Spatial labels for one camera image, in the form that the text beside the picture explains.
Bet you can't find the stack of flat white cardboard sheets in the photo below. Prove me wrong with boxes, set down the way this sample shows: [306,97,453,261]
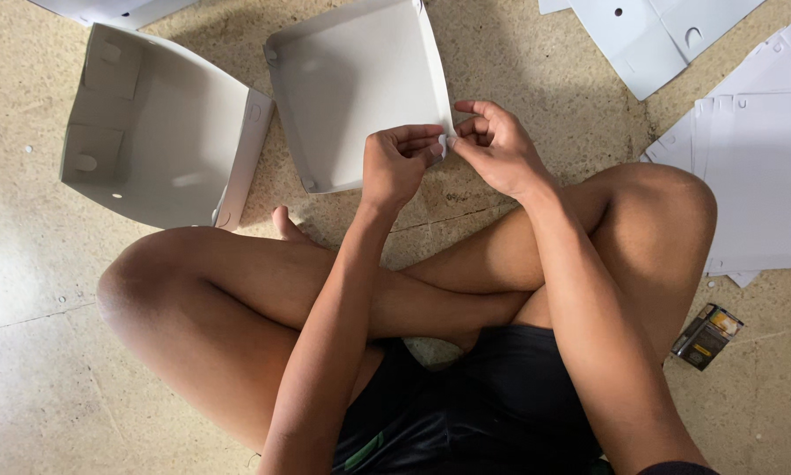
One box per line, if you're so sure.
[639,24,791,289]

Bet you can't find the person's right hand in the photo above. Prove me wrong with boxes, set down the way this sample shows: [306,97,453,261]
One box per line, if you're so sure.
[447,100,558,203]

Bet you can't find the person's right leg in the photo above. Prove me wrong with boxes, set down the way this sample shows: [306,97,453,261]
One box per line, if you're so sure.
[271,162,718,362]

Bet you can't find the flat white cardboard with holes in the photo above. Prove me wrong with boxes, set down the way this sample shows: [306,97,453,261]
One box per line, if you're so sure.
[567,0,767,102]

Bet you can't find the person's left hand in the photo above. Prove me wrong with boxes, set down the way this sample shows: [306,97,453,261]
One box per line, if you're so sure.
[361,124,447,212]

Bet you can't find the person's left leg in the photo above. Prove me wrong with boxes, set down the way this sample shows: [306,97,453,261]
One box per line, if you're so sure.
[96,224,536,457]

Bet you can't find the person's leg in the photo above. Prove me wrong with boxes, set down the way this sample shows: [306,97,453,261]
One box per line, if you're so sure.
[271,162,718,362]
[96,224,536,457]

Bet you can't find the small dark printed packet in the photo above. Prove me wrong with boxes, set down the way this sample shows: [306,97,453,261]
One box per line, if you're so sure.
[670,303,745,372]

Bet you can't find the black shorts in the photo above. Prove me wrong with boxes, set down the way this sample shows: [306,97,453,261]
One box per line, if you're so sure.
[332,323,615,475]

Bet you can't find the deep white cardboard box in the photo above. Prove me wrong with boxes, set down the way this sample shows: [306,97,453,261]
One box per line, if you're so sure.
[59,24,276,232]

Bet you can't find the shallow white cardboard box tray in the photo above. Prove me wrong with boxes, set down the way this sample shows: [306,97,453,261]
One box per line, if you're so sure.
[264,0,456,195]

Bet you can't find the white cardboard box edge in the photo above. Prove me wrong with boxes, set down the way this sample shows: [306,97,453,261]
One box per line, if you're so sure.
[28,0,200,31]

